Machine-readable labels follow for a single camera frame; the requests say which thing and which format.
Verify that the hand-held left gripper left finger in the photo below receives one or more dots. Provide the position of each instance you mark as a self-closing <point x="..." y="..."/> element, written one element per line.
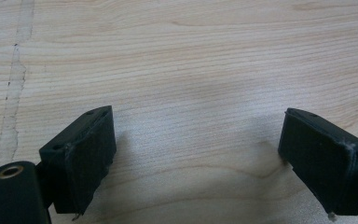
<point x="80" y="158"/>

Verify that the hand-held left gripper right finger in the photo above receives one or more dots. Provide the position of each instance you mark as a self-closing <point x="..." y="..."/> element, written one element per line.
<point x="323" y="161"/>

